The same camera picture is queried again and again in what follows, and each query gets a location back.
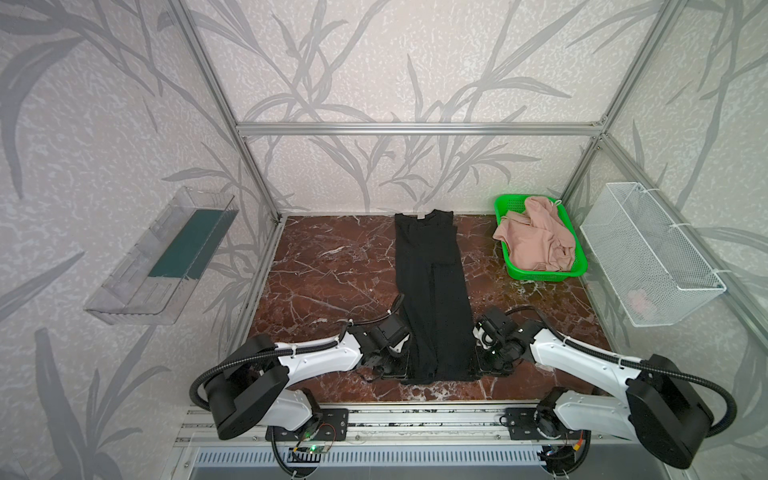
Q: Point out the aluminium frame crossbar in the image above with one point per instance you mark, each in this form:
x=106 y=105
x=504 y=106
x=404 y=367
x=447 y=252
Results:
x=254 y=129

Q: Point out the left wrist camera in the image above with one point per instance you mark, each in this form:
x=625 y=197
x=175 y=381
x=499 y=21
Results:
x=391 y=333

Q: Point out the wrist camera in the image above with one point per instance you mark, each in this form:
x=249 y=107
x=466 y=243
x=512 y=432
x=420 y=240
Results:
x=493 y=328
x=391 y=333

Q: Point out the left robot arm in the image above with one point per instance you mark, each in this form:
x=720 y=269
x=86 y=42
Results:
x=253 y=386

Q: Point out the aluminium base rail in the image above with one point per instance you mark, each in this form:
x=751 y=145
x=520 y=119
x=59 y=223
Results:
x=397 y=423

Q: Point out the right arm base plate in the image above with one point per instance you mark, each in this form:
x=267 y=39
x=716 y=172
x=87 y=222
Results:
x=531 y=423

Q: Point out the white wire basket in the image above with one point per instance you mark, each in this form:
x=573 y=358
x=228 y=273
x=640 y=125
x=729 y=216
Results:
x=658 y=275

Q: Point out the green circuit board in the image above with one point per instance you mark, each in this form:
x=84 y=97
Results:
x=313 y=453

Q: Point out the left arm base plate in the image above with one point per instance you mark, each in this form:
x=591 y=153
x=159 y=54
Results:
x=331 y=424

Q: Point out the black shirt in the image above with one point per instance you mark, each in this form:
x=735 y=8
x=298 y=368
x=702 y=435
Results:
x=429 y=273

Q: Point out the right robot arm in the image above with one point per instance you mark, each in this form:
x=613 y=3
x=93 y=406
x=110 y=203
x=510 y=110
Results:
x=641 y=401

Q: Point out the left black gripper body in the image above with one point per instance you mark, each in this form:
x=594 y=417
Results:
x=395 y=365

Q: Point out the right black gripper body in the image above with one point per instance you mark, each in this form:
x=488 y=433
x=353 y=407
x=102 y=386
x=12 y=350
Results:
x=482 y=358

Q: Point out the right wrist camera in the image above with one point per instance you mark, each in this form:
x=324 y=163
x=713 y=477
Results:
x=493 y=328

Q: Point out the pink garment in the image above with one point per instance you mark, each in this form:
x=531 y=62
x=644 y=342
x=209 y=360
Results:
x=537 y=239

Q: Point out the clear plastic wall bin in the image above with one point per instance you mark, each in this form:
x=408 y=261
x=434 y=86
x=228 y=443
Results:
x=157 y=277

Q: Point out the green plastic basket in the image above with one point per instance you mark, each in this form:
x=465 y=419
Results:
x=515 y=202

